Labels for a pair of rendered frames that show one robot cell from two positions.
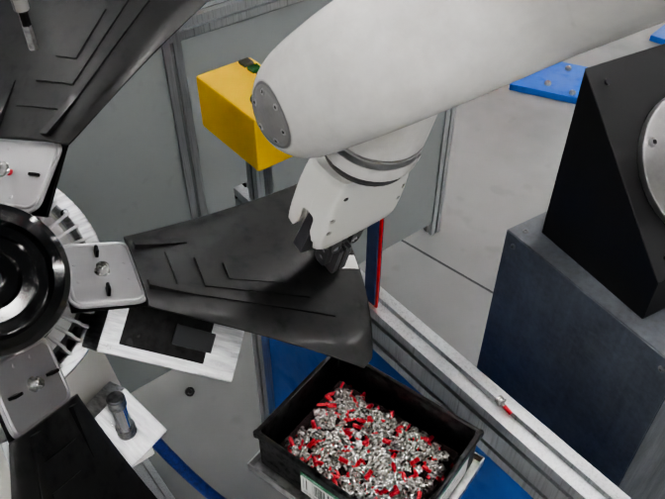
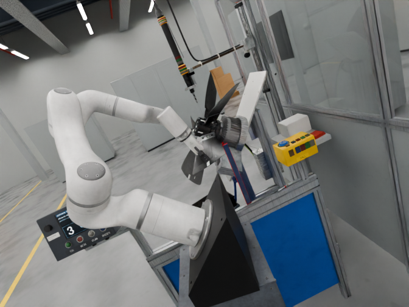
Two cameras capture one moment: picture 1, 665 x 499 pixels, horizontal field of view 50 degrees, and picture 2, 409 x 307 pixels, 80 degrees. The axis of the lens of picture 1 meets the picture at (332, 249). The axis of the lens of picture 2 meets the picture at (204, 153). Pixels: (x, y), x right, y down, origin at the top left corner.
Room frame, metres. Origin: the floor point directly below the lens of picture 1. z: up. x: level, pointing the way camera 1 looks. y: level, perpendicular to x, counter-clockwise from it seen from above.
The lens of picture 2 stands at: (1.20, -0.94, 1.53)
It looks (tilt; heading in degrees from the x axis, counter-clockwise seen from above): 19 degrees down; 125
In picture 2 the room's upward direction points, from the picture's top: 24 degrees counter-clockwise
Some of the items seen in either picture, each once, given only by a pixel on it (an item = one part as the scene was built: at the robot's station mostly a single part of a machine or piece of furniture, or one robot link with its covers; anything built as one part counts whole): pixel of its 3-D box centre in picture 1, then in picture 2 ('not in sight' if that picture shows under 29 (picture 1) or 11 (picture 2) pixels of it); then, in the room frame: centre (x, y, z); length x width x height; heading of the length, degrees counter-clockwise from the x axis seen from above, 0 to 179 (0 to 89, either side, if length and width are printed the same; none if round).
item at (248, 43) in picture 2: not in sight; (246, 44); (0.65, 0.82, 1.54); 0.10 x 0.07 x 0.08; 74
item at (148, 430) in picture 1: (118, 424); not in sight; (0.46, 0.24, 0.91); 0.12 x 0.08 x 0.12; 39
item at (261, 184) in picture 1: (258, 168); (300, 167); (0.93, 0.12, 0.92); 0.03 x 0.03 x 0.12; 39
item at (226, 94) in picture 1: (254, 115); (295, 149); (0.93, 0.12, 1.02); 0.16 x 0.10 x 0.11; 39
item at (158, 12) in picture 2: not in sight; (174, 50); (0.48, 0.22, 1.65); 0.04 x 0.04 x 0.46
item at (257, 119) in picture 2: not in sight; (280, 183); (0.65, 0.53, 0.57); 0.09 x 0.04 x 1.15; 129
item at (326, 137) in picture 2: not in sight; (297, 138); (0.84, 0.65, 0.84); 0.36 x 0.24 x 0.03; 129
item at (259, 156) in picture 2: not in sight; (268, 161); (0.60, 0.60, 0.73); 0.15 x 0.09 x 0.22; 39
